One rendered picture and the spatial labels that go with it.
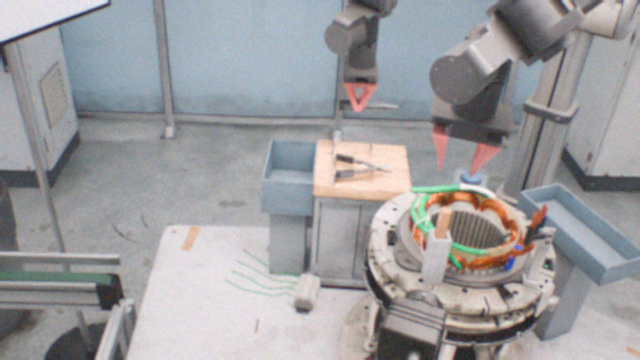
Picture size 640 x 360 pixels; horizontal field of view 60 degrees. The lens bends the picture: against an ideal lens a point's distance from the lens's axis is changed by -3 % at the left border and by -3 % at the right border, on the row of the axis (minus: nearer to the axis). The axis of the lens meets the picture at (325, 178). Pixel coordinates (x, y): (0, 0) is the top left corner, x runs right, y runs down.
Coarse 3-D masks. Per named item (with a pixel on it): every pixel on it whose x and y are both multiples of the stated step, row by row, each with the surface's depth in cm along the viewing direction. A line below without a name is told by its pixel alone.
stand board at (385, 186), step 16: (320, 144) 128; (352, 144) 128; (368, 144) 129; (384, 144) 129; (320, 160) 122; (368, 160) 123; (384, 160) 124; (400, 160) 124; (320, 176) 117; (368, 176) 118; (384, 176) 118; (400, 176) 119; (320, 192) 114; (336, 192) 114; (352, 192) 114; (368, 192) 114; (384, 192) 114; (400, 192) 114
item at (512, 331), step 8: (368, 248) 106; (368, 256) 104; (368, 264) 102; (368, 272) 100; (368, 280) 99; (376, 280) 99; (376, 288) 97; (376, 296) 95; (384, 296) 96; (384, 304) 94; (528, 320) 93; (512, 328) 91; (520, 328) 91; (528, 328) 91; (448, 336) 89; (456, 336) 89; (464, 336) 89; (472, 336) 89; (480, 336) 89; (488, 336) 89; (496, 336) 89; (512, 336) 90
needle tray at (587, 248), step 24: (528, 192) 117; (552, 192) 120; (528, 216) 115; (552, 216) 117; (576, 216) 117; (600, 216) 111; (576, 240) 104; (600, 240) 111; (624, 240) 106; (576, 264) 105; (600, 264) 99; (624, 264) 99; (576, 288) 113; (552, 312) 115; (576, 312) 118; (552, 336) 120
